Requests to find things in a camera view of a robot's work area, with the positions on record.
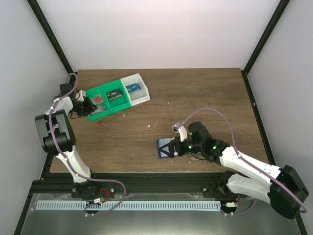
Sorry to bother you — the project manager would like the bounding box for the middle green bin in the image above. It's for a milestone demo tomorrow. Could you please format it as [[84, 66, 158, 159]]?
[[100, 79, 131, 113]]

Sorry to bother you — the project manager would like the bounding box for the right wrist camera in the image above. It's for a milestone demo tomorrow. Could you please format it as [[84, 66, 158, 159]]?
[[172, 122, 188, 142]]

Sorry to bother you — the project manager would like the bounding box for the green bin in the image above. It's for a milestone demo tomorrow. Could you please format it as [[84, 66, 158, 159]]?
[[86, 86, 111, 121], [100, 79, 131, 113]]

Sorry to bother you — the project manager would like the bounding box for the blue card stack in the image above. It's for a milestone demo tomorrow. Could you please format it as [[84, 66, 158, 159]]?
[[126, 83, 141, 93]]

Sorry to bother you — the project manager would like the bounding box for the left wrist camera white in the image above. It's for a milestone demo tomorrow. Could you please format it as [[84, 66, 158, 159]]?
[[76, 90, 86, 102]]

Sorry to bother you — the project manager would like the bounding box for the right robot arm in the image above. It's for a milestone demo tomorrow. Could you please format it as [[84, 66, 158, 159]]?
[[156, 121, 309, 219]]

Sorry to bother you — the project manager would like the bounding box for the light blue cable duct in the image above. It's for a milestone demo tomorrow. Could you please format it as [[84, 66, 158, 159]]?
[[36, 200, 221, 212]]

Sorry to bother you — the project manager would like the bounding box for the left green bin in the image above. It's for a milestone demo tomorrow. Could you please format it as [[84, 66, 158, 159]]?
[[86, 86, 111, 121]]

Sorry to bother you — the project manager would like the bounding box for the blue card holder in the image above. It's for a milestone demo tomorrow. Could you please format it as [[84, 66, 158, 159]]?
[[156, 138, 178, 159]]

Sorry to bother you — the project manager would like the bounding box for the red white card stack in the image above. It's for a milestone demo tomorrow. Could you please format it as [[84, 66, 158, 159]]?
[[92, 95, 103, 104]]

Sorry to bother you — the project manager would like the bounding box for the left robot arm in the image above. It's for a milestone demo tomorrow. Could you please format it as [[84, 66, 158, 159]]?
[[35, 83, 98, 197]]

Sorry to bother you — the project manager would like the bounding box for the black aluminium frame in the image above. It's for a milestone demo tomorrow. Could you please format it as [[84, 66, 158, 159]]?
[[13, 0, 309, 235]]

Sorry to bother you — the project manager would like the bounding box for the black card stack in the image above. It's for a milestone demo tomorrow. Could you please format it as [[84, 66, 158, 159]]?
[[106, 89, 123, 100]]

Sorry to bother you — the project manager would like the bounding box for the white bin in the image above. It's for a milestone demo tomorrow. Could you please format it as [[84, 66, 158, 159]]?
[[120, 73, 150, 106]]

